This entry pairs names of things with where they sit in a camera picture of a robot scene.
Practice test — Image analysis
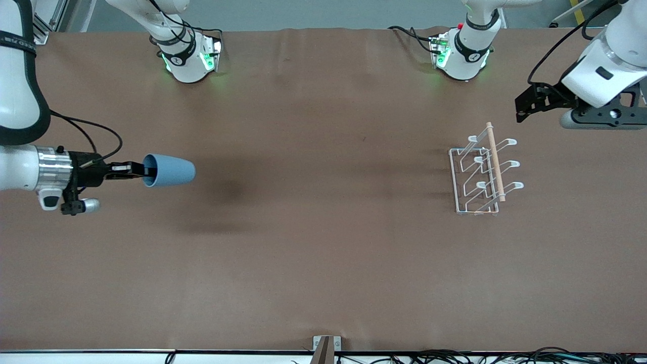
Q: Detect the aluminium frame profile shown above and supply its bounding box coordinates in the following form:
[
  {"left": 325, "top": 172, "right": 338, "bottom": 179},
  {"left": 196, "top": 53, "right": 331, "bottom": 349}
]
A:
[{"left": 30, "top": 0, "right": 69, "bottom": 45}]

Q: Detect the white wire cup rack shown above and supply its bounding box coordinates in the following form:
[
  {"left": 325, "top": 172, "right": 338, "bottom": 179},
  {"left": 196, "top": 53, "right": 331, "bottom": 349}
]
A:
[{"left": 449, "top": 122, "right": 525, "bottom": 217}]

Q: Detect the brown table cover sheet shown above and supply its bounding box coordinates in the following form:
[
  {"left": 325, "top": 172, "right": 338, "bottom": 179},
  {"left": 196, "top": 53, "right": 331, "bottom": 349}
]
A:
[{"left": 0, "top": 26, "right": 647, "bottom": 353}]

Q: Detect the white table edge rail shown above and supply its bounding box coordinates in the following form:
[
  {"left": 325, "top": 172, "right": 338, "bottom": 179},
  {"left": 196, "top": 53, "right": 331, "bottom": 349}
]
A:
[{"left": 0, "top": 350, "right": 647, "bottom": 364}]

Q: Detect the black cable bundle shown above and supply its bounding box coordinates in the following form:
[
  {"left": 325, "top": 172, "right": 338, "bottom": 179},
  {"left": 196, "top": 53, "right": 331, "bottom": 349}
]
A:
[{"left": 291, "top": 346, "right": 647, "bottom": 364}]

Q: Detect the black left base cable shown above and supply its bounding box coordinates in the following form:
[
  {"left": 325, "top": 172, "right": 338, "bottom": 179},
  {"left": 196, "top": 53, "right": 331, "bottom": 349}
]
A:
[{"left": 388, "top": 25, "right": 443, "bottom": 54}]

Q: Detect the blue plastic cup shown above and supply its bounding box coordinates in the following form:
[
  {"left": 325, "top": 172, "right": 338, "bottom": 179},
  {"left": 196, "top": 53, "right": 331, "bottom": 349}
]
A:
[{"left": 142, "top": 154, "right": 196, "bottom": 188}]

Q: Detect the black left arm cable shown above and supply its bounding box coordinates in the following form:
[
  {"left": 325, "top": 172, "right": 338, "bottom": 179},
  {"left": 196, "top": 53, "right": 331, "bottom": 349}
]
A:
[{"left": 527, "top": 0, "right": 620, "bottom": 86}]

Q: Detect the metal bracket with post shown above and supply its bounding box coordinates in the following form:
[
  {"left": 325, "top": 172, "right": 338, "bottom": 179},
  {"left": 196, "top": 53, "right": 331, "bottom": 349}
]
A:
[{"left": 311, "top": 336, "right": 342, "bottom": 364}]

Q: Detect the white metal pole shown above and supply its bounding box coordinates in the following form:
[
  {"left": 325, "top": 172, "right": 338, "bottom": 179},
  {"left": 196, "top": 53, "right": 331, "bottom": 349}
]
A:
[{"left": 550, "top": 0, "right": 607, "bottom": 28}]

